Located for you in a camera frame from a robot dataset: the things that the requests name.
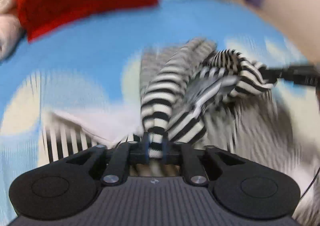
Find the black white striped hooded top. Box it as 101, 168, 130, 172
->
49, 38, 319, 225

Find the cream folded blanket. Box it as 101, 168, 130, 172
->
1, 0, 23, 61

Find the blue white patterned bedsheet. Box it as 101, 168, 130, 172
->
1, 0, 306, 225

